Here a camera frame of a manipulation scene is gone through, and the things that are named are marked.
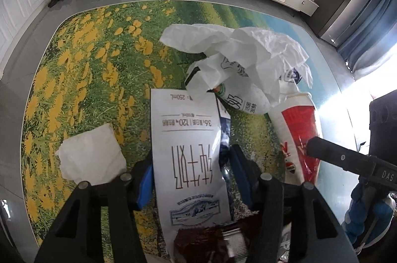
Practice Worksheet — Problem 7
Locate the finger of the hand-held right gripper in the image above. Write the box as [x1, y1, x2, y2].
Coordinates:
[306, 136, 377, 177]

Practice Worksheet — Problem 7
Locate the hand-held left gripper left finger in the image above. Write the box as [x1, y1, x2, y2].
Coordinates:
[34, 150, 155, 263]

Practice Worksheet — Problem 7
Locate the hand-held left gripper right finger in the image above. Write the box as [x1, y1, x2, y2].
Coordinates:
[229, 143, 354, 263]

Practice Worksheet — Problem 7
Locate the red and white paper cup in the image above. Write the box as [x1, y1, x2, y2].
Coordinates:
[268, 92, 324, 186]

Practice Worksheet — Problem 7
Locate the white milk carton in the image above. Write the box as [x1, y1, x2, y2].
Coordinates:
[150, 88, 233, 263]

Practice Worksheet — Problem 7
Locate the white paper napkin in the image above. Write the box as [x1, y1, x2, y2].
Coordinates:
[56, 123, 127, 183]

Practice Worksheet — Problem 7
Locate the dark red snack wrapper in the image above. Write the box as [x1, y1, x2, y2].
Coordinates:
[174, 213, 264, 263]

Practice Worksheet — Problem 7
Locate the white plastic bag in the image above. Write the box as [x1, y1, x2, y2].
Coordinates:
[160, 23, 314, 115]

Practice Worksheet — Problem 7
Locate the person's right hand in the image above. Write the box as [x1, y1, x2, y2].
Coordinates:
[344, 181, 396, 254]

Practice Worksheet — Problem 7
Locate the blue packet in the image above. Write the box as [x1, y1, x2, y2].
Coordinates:
[217, 109, 232, 167]

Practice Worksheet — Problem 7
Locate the silver foil wrapper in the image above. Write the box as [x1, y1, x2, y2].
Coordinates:
[277, 221, 294, 263]

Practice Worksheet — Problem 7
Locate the blue curtain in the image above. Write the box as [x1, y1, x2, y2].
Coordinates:
[336, 0, 397, 80]

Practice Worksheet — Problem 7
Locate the landscape printed table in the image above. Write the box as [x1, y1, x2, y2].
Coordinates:
[20, 0, 369, 263]

